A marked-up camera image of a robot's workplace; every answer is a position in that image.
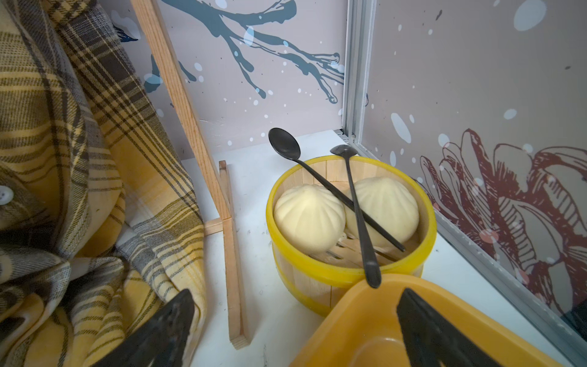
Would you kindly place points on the yellow plastic tray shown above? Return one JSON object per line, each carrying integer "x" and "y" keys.
{"x": 364, "y": 330}

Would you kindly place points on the white steamed bun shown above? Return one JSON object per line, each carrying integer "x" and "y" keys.
{"x": 391, "y": 205}
{"x": 310, "y": 217}

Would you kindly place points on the long black spoon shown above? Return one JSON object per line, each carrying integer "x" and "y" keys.
{"x": 287, "y": 147}

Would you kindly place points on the yellow plaid flannel shirt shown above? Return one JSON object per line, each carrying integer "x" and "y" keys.
{"x": 100, "y": 226}

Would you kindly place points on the right white steamed bun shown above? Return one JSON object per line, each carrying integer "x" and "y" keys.
{"x": 391, "y": 205}

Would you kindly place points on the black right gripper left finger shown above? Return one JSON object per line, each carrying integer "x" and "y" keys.
{"x": 161, "y": 341}

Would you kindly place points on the short black spoon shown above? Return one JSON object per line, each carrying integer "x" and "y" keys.
{"x": 371, "y": 267}

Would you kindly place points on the yellow bamboo steamer basket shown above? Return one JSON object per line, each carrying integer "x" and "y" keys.
{"x": 319, "y": 282}

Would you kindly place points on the left white steamed bun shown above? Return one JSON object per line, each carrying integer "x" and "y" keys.
{"x": 310, "y": 217}

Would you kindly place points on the wooden clothes rack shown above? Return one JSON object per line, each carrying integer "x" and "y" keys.
{"x": 216, "y": 175}

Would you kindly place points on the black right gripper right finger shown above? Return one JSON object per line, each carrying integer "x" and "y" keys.
{"x": 431, "y": 340}

